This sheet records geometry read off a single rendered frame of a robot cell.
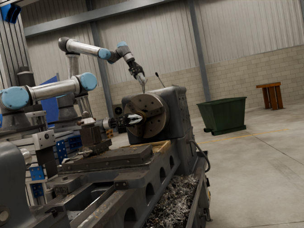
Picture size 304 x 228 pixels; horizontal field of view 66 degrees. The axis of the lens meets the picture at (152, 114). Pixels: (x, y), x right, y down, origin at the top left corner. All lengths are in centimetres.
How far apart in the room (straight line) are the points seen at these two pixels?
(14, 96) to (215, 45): 1102
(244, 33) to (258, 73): 200
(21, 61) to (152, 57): 1020
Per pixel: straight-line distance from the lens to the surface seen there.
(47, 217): 69
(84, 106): 167
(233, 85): 1179
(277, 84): 976
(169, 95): 173
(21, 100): 140
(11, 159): 66
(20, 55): 195
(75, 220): 81
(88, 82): 153
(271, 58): 1233
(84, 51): 185
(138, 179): 89
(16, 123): 153
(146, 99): 162
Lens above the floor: 117
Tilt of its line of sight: 3 degrees down
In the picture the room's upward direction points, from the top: 11 degrees counter-clockwise
